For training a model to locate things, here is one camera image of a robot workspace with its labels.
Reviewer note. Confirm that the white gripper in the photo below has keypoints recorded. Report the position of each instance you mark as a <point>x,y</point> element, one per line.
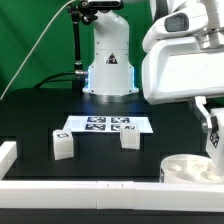
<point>185,56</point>

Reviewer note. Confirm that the white round stool seat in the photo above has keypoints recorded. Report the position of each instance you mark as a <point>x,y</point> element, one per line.
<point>188,169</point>

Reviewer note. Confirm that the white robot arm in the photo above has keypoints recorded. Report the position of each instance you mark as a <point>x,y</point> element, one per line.
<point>110,73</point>

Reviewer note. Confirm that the white marker sheet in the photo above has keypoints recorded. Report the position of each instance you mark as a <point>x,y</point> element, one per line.
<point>106,124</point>

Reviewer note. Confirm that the black camera on mount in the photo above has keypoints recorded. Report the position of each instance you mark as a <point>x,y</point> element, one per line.
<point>101,4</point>

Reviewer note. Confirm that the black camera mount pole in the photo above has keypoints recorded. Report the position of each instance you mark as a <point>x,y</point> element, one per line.
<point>78,81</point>

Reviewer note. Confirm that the white left rail block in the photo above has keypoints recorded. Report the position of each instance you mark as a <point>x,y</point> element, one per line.
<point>8,155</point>

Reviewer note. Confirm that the white front rail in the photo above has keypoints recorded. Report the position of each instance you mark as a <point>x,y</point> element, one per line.
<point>111,195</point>

